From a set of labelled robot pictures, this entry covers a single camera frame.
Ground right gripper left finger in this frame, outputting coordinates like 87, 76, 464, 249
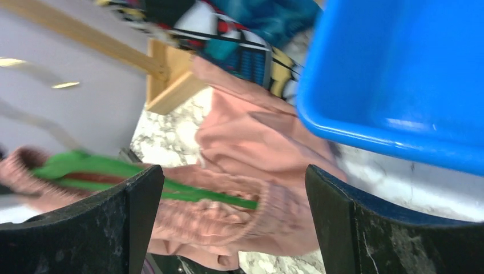
1, 166, 164, 273

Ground green hanger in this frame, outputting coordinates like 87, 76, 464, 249
31, 150, 258, 209

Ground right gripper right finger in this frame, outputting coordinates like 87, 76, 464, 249
305, 165, 483, 274

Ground wooden clothes rack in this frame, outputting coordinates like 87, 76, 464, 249
1, 1, 206, 115

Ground comic print shorts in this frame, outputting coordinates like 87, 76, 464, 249
94, 0, 301, 105

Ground teal patterned shorts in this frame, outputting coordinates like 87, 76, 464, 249
212, 0, 322, 48

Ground blue plastic bin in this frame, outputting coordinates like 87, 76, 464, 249
296, 0, 483, 176

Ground pink shorts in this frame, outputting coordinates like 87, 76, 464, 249
0, 55, 349, 272

